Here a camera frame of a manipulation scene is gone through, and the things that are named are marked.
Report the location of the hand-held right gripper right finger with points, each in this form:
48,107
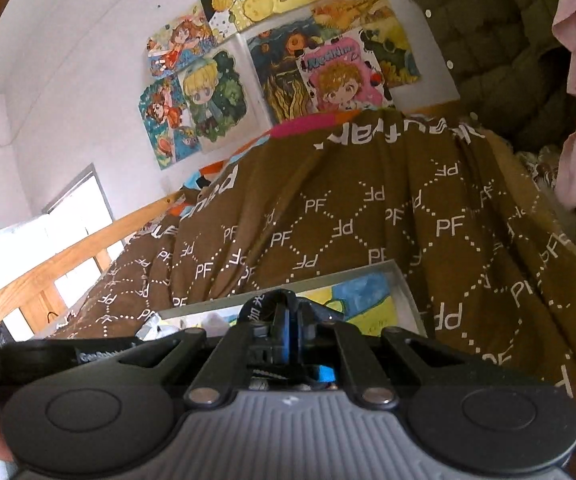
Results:
308,325

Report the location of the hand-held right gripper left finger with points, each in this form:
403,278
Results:
284,340

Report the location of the dark navy sock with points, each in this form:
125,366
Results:
258,307

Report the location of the grey shallow box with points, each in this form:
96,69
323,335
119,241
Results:
410,300

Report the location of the brown patterned blanket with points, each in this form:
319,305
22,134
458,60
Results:
343,200

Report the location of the bright window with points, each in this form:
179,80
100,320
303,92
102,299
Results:
72,195

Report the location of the blond boy poster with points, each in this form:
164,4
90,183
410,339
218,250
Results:
212,100

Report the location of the pink bordered cartoon poster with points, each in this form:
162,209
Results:
343,80

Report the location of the swimming girl poster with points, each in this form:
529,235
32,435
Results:
165,120

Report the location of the dark blue seaweed painting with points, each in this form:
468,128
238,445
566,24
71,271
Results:
278,70

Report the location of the orange-haired girl poster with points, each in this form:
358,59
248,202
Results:
180,40

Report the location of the orange landscape painting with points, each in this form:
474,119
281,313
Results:
368,10

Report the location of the yellow planet painting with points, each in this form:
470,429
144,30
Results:
238,5

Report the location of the olive quilted jacket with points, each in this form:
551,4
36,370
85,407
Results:
493,35

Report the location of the wooden bed rail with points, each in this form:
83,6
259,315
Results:
42,270

